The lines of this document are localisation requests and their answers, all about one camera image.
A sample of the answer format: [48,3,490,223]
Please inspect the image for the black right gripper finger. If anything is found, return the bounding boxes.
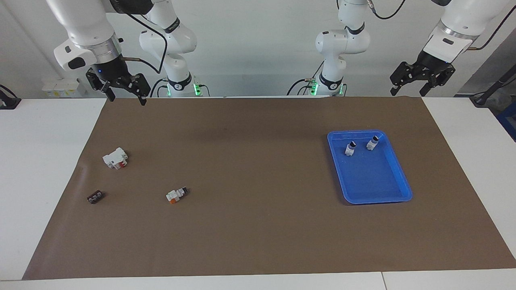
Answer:
[86,68,116,102]
[121,72,152,106]

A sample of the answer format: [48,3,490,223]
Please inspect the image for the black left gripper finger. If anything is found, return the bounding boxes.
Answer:
[419,66,456,97]
[389,61,424,96]

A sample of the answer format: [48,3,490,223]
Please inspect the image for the black tripod stand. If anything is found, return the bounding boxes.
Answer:
[470,64,516,107]

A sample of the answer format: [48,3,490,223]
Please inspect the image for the white circuit breaker red lever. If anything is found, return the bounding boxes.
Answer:
[102,147,129,170]

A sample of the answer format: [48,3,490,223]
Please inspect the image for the blue box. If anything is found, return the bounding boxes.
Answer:
[497,103,516,141]

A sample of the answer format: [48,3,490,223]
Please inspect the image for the blue plastic tray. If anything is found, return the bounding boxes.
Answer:
[327,129,413,206]

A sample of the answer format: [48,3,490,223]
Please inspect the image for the brown table mat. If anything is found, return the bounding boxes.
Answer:
[22,96,516,280]

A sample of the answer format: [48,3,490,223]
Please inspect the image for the black base cable bundle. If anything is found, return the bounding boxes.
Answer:
[287,78,320,96]
[149,78,168,97]

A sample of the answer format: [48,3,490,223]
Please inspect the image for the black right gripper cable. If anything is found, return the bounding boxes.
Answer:
[121,12,168,75]

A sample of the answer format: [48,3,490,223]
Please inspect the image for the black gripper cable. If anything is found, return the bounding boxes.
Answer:
[368,0,516,51]
[121,12,168,75]

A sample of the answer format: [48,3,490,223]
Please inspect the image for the white wall power strip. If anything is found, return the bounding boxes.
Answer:
[42,79,81,97]

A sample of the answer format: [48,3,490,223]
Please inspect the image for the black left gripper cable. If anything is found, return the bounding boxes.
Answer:
[368,0,516,51]

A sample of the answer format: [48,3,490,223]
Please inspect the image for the black clamp mount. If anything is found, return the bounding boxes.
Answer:
[0,85,21,110]

